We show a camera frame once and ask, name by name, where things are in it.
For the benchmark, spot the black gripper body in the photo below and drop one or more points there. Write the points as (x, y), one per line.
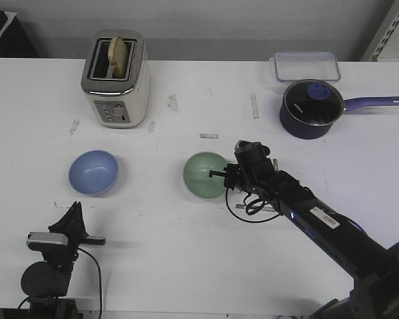
(233, 177)
(64, 257)

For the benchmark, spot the cream and steel toaster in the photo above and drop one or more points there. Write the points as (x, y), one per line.
(117, 102)

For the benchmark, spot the glass pot lid blue knob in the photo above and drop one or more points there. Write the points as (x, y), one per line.
(312, 102)

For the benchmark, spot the dark blue saucepan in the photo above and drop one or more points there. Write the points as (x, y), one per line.
(307, 132)

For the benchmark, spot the blue bowl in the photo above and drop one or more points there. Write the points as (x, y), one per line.
(94, 173)

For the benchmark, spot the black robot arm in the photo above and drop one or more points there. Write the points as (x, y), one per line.
(46, 282)
(374, 269)

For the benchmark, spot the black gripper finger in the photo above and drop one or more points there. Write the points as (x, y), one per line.
(218, 173)
(71, 223)

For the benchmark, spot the white metal shelf upright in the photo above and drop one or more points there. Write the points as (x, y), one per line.
(384, 45)

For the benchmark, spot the green bowl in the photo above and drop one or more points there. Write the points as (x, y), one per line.
(196, 175)

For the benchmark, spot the black box background left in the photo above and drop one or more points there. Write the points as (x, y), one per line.
(14, 42)

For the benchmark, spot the clear plastic food container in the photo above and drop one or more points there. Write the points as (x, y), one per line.
(290, 66)

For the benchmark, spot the slice of toast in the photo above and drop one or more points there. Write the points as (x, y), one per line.
(118, 57)

